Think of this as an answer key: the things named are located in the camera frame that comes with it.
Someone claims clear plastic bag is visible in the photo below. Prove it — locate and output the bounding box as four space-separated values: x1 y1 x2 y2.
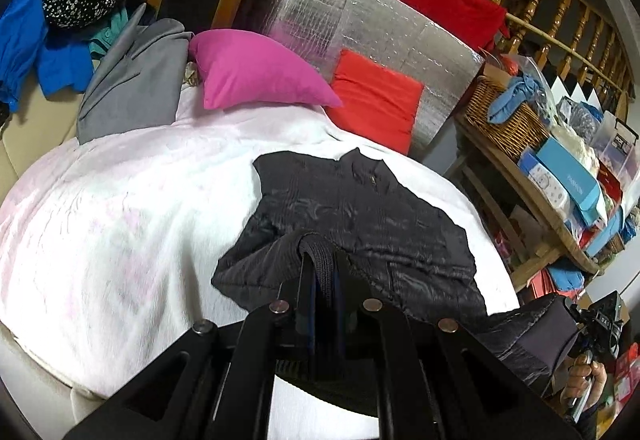
492 51 558 121

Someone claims black puffer jacket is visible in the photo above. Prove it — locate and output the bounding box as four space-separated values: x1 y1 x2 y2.
210 147 583 416

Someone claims teal garment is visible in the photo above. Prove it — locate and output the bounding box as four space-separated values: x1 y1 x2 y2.
87 10 128 58

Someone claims wooden shelf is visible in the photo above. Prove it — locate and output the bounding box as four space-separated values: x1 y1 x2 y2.
452 113 616 293

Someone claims person's right hand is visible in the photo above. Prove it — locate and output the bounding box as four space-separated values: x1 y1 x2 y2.
562 352 608 413

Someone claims blue box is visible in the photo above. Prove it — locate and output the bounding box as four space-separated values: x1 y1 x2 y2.
535 137 608 226

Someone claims clear plastic storage box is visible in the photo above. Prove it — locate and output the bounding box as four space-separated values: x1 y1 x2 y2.
590 110 640 186

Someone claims silver insulation sheet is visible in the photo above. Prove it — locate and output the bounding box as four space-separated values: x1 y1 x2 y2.
260 0 486 161

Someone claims pink pillow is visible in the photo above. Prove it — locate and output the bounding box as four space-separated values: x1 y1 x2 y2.
187 29 343 110

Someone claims grey coat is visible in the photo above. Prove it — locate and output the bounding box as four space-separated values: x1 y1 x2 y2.
76 3 195 143

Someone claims blue patterned plastic bag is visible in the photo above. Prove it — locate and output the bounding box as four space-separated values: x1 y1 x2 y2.
557 98 606 143

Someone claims wicker basket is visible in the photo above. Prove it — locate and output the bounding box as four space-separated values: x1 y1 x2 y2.
465 75 551 148

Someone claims blue jacket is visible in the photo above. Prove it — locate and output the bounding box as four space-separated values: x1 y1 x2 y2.
0 0 98 113

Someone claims red pillow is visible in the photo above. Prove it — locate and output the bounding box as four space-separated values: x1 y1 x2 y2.
327 49 426 156

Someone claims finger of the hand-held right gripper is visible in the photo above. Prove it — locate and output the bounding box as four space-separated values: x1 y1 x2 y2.
564 296 588 326

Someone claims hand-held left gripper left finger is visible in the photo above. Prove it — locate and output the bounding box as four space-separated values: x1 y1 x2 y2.
62 255 317 440

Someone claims light blue cloth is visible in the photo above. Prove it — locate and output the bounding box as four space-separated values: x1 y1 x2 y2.
487 73 543 126

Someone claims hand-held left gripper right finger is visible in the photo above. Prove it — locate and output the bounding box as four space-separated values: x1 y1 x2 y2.
336 253 583 440

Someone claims white blanket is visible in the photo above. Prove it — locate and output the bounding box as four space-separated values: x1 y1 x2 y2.
0 88 521 426

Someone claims red cloth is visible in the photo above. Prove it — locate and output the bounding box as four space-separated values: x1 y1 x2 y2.
332 0 511 52

